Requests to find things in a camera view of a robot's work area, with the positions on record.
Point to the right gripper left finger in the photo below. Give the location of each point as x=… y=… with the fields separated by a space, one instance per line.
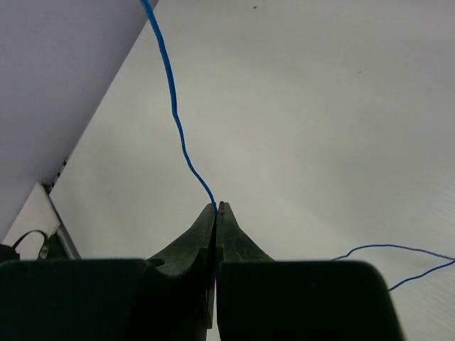
x=188 y=267

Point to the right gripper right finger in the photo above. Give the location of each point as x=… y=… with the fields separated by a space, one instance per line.
x=238 y=261

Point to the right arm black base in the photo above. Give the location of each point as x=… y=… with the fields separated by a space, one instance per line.
x=33 y=245

